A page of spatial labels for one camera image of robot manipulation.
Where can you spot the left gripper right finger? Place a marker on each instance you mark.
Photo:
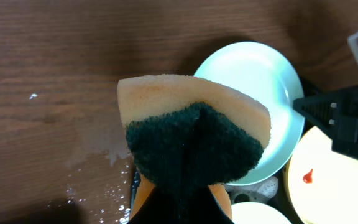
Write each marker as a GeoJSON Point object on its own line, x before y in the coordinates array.
{"type": "Point", "coordinates": [203, 208]}

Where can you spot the light blue plate bottom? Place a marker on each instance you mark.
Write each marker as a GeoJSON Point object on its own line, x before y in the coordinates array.
{"type": "Point", "coordinates": [256, 213]}

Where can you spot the orange green sponge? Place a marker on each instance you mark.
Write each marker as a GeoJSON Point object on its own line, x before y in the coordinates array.
{"type": "Point", "coordinates": [186, 133]}

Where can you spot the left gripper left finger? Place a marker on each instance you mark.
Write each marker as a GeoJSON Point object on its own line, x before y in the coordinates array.
{"type": "Point", "coordinates": [160, 207]}

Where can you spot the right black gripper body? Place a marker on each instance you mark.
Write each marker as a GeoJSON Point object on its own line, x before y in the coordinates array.
{"type": "Point", "coordinates": [345, 140]}

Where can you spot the yellow plate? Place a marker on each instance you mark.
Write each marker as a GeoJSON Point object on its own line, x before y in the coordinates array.
{"type": "Point", "coordinates": [322, 185]}

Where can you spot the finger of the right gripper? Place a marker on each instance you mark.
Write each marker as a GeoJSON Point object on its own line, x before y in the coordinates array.
{"type": "Point", "coordinates": [321, 110]}

